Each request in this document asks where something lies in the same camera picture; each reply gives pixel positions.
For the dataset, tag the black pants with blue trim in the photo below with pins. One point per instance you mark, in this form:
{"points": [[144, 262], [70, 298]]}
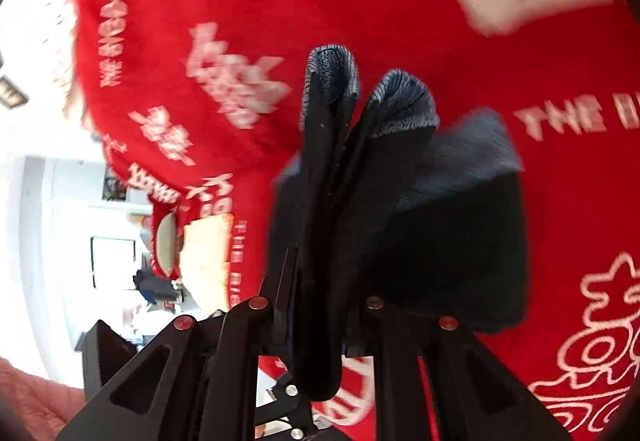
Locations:
{"points": [[381, 202]]}

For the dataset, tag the cream folded garment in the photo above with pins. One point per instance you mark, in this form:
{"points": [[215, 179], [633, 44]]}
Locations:
{"points": [[203, 261]]}

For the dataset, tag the person's left hand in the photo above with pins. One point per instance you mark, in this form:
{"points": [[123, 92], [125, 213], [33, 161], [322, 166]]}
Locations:
{"points": [[42, 406]]}

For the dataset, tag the red bedspread with white characters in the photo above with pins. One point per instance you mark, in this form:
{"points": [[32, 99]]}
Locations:
{"points": [[197, 103]]}

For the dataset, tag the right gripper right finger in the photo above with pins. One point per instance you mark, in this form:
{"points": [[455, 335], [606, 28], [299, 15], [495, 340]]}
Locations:
{"points": [[434, 380]]}

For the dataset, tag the oval white plate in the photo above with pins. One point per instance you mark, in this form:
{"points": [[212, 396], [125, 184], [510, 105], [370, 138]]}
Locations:
{"points": [[165, 245]]}

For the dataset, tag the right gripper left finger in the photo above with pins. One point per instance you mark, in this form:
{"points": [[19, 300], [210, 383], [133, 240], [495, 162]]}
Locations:
{"points": [[196, 380]]}

